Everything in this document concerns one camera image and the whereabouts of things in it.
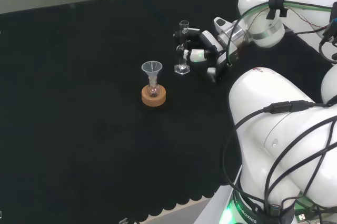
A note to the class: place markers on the small round-bottom glass flask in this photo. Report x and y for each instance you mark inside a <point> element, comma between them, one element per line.
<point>153,91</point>

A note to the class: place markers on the clear plastic funnel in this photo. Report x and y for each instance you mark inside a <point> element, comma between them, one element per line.
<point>152,68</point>

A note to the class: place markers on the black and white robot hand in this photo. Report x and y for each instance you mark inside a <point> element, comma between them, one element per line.
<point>210,40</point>

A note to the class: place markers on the clear glass graduated cylinder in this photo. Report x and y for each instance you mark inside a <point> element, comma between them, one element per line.
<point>181,69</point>

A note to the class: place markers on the black bench cloth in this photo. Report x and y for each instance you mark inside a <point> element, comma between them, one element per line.
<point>92,129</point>

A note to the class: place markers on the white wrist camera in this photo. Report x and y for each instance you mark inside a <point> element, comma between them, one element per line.
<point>220,23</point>

